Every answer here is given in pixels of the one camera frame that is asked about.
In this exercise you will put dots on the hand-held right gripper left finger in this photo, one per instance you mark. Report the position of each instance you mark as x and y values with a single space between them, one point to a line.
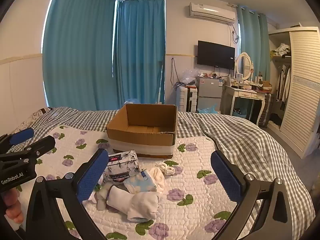
92 175

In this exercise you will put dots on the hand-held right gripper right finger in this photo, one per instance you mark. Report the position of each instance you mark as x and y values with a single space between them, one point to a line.
226 176

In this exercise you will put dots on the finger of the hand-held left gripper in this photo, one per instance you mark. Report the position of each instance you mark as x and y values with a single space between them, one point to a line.
22 135
40 145

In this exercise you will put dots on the floral tissue pack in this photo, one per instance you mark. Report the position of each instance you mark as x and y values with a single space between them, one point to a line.
125 162

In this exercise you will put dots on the light blue floral packet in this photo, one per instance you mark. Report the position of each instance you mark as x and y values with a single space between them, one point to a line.
137 182

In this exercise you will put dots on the white garment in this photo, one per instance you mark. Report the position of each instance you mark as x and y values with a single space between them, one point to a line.
143 203

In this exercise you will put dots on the small white socks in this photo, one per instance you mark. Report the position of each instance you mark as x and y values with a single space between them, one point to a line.
166 168

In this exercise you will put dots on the cardboard box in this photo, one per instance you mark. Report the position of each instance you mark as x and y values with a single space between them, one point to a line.
140 137

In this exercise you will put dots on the white cloth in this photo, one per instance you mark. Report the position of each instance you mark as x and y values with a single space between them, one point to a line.
157 177

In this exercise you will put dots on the person's left hand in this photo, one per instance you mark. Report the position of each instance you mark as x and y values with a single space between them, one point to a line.
12 206

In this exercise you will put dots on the floral pillow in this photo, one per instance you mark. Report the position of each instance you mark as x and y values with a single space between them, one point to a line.
37 112

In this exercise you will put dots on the floral quilted mat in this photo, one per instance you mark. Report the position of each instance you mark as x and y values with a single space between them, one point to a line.
195 155

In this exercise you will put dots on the blue plastic bag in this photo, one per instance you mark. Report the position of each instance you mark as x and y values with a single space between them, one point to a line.
208 109

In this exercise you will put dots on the dark suitcase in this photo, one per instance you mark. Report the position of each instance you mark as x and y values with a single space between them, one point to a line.
266 111

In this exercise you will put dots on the white dressing table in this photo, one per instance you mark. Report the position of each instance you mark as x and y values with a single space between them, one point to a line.
246 95

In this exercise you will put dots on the white suitcase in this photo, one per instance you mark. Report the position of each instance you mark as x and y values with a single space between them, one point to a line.
186 98

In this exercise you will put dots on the silver small fridge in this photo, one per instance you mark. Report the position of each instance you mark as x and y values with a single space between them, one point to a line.
209 90

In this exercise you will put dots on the brown box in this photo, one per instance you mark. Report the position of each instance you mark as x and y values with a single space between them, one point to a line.
266 84

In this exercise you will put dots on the wide teal curtain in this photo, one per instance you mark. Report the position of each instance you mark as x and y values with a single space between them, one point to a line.
80 50

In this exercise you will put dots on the clear plastic bag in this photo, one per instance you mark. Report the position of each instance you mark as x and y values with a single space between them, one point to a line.
188 76

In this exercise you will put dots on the hanging clothes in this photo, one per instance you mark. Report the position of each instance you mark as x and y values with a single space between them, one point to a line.
283 85

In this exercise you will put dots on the oval white mirror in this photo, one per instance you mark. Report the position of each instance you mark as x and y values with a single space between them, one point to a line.
243 66

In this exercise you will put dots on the white pole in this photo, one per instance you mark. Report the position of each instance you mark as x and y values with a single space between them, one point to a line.
161 85

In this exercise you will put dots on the white louvred wardrobe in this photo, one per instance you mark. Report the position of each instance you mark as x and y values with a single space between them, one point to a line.
302 92

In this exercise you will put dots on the narrow teal curtain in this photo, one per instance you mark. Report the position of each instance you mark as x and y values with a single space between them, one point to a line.
253 45

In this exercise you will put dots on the clothes on wardrobe shelf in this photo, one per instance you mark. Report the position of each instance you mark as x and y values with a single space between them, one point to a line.
282 49

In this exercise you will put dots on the white air conditioner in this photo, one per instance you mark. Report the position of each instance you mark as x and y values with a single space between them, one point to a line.
212 12

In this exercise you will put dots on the small photo frame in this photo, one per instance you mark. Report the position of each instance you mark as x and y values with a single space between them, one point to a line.
240 77

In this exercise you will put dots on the black wall television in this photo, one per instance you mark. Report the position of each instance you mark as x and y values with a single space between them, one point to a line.
216 55

